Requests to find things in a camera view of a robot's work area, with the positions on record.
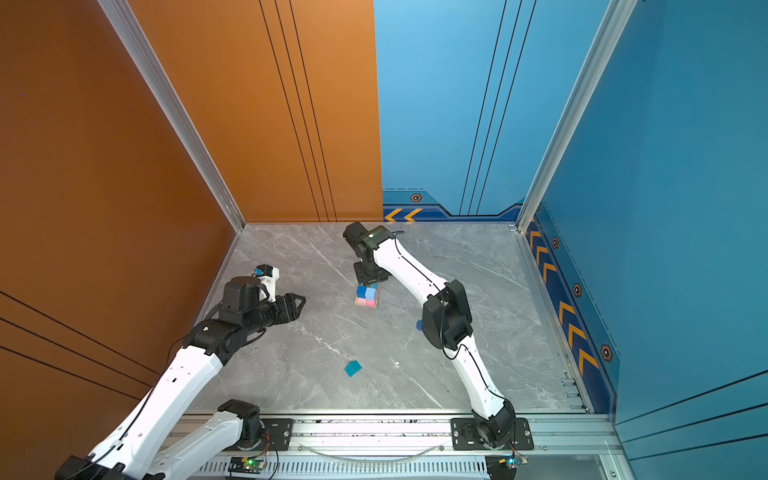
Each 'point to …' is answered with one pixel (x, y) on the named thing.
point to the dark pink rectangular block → (370, 303)
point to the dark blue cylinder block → (419, 325)
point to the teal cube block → (352, 368)
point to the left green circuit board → (248, 464)
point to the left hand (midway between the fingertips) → (298, 298)
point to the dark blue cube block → (361, 291)
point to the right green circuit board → (503, 467)
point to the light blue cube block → (370, 294)
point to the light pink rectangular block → (361, 302)
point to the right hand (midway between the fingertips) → (369, 280)
